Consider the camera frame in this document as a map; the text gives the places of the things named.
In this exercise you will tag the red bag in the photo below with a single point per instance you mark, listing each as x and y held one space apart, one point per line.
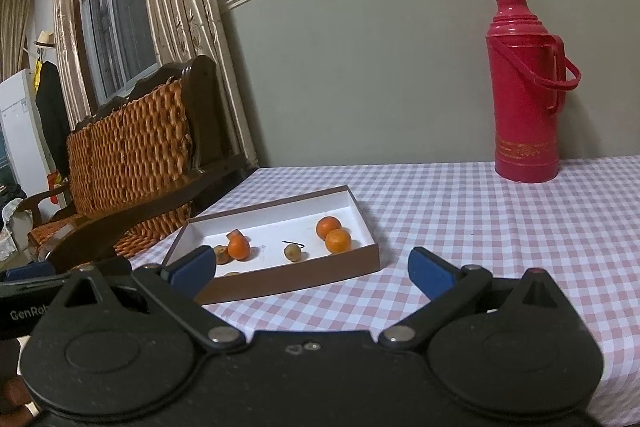
55 180

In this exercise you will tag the red thermos flask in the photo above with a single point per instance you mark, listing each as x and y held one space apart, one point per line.
525 107

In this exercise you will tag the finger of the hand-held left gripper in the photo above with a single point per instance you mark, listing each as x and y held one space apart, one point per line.
30 270

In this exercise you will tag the brown fruit stub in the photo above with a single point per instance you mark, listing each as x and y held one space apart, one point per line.
221 255

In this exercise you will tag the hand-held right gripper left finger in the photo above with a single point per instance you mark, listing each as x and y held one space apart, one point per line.
190 272

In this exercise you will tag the person's left hand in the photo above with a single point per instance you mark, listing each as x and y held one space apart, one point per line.
15 394

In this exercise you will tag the orange mandarin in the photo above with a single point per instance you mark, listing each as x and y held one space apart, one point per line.
327 226
239 249
338 242

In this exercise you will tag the dark hanging coat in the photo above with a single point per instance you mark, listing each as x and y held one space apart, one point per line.
50 117

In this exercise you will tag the yellow garment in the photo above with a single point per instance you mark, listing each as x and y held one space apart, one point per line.
37 72

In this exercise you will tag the pink checked tablecloth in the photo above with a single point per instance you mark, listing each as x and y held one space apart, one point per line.
500 227

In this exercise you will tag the white lace cloth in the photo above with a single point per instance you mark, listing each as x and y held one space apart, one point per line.
12 222

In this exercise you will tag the white refrigerator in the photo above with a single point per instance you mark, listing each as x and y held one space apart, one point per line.
17 132

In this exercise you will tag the window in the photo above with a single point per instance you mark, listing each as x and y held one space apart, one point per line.
120 7

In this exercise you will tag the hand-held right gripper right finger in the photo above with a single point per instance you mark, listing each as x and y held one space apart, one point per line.
430 272

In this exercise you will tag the straw hat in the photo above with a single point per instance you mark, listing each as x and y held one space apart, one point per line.
45 39

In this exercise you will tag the white tray brown rim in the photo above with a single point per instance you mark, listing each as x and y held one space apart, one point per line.
280 227

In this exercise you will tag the small green kiwi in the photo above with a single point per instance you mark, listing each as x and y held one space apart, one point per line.
292 253

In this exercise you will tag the beige striped curtain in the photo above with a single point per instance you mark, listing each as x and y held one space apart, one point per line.
67 32
190 7

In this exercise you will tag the plain beige curtain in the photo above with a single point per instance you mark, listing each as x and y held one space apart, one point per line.
15 27

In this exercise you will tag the wooden wicker sofa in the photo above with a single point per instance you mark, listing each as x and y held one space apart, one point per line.
135 147

